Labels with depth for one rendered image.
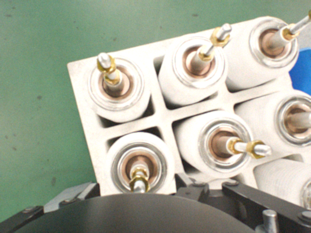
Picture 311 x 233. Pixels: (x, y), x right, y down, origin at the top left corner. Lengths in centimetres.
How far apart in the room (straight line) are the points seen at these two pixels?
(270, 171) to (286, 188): 5
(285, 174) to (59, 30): 60
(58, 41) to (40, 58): 6
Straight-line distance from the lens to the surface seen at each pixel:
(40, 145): 56
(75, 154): 53
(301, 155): 44
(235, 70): 35
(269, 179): 38
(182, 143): 31
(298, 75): 61
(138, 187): 17
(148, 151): 25
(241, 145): 23
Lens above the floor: 50
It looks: 83 degrees down
